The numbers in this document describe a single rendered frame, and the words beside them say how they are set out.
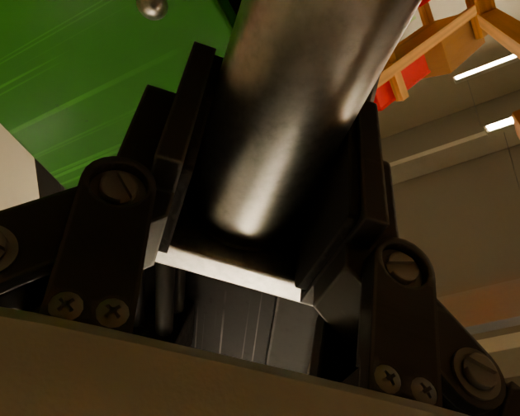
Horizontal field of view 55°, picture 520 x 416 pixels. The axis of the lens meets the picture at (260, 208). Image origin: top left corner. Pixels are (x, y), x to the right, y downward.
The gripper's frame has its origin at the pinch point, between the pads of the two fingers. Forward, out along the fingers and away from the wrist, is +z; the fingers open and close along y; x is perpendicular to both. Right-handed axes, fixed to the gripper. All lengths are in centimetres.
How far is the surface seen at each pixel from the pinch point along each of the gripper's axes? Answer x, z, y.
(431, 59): -160, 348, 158
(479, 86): -373, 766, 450
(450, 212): -378, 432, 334
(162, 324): -16.3, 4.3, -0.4
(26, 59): -5.7, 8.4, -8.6
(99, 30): -3.4, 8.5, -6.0
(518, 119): -23, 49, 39
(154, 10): -1.7, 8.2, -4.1
